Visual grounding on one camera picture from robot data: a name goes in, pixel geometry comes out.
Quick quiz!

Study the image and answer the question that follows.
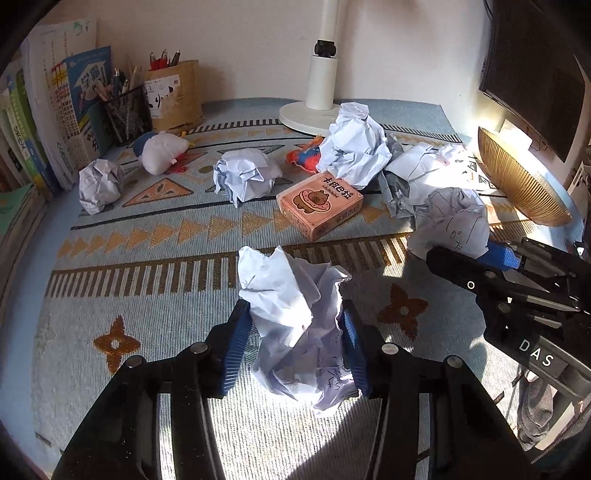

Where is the brown paper pen holder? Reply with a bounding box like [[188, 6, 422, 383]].
[[144, 60, 205, 134]]

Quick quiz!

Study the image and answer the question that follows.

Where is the bunch of pencils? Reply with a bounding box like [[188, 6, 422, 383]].
[[95, 65, 144, 100]]

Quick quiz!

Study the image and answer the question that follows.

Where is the large paper ball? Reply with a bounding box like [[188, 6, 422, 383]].
[[318, 102, 392, 190]]

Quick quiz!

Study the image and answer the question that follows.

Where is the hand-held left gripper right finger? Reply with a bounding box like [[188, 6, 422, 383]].
[[339, 300, 532, 480]]

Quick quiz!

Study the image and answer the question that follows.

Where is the dark grey cloth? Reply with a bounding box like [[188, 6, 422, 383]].
[[517, 374, 555, 446]]

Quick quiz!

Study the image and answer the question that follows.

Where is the black monitor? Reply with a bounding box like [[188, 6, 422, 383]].
[[478, 0, 587, 162]]

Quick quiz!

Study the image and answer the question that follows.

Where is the orange red toy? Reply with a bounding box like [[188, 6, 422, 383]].
[[285, 136, 326, 174]]

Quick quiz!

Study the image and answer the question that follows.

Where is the blue patterned woven mat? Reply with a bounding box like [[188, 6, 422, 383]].
[[30, 98, 573, 480]]

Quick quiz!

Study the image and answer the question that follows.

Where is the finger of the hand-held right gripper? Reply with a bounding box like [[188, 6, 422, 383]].
[[426, 247, 591, 324], [482, 236, 585, 280]]

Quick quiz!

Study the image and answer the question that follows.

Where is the white and blue plush toy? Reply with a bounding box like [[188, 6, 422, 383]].
[[133, 130, 191, 175]]

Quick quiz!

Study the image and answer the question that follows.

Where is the grey white paper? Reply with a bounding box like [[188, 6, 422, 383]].
[[379, 136, 478, 220]]

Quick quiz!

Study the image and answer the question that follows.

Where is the white paper packet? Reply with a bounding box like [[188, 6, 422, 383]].
[[496, 119, 534, 148]]

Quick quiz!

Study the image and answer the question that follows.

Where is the bunch of pens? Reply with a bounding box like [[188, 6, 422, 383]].
[[148, 48, 182, 71]]

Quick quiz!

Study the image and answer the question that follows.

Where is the white desk lamp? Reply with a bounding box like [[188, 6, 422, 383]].
[[278, 0, 352, 137]]

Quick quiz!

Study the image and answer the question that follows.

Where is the amber ribbed bowl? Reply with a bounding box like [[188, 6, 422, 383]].
[[477, 127, 573, 227]]

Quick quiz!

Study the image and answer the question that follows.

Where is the pink cartoon print box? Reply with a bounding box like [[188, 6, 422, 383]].
[[276, 172, 364, 242]]

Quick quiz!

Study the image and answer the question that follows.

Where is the blue cover workbook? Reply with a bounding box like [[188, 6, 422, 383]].
[[62, 45, 116, 160]]

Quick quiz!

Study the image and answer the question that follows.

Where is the row of green books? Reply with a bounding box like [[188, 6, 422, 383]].
[[0, 60, 61, 204]]

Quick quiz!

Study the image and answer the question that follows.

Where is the flat stack of books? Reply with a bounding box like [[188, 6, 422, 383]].
[[0, 185, 47, 296]]

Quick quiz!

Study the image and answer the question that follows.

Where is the black mesh pen holder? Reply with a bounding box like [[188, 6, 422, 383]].
[[102, 84, 153, 147]]

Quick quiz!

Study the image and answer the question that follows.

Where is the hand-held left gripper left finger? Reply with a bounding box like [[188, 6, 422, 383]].
[[52, 299, 252, 480]]

